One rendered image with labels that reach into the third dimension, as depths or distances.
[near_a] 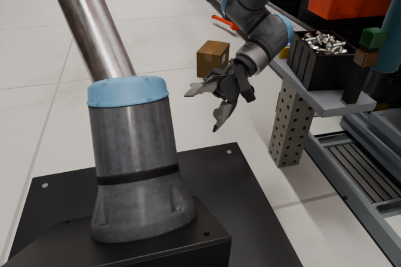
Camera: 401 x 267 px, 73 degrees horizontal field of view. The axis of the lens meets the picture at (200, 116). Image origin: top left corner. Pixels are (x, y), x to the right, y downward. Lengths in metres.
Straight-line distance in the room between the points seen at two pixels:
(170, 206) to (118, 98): 0.20
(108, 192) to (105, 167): 0.04
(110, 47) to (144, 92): 0.26
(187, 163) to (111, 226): 0.39
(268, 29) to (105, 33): 0.43
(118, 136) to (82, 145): 0.96
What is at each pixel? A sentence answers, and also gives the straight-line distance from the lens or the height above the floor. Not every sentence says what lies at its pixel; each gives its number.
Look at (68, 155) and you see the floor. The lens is 1.39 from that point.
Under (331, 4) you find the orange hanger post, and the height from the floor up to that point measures 0.58.
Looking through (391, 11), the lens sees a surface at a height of 0.66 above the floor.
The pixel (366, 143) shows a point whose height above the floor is 0.11.
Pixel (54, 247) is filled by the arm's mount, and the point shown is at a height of 0.45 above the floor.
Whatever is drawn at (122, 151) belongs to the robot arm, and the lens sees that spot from 0.46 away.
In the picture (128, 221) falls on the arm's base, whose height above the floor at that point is 0.51.
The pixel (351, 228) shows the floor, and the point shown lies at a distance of 1.16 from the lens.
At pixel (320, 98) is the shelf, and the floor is 0.45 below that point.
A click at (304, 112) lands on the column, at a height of 0.29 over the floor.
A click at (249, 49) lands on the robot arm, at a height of 0.59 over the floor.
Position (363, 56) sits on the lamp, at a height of 0.60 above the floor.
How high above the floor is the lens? 0.89
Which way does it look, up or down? 37 degrees down
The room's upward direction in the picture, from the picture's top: straight up
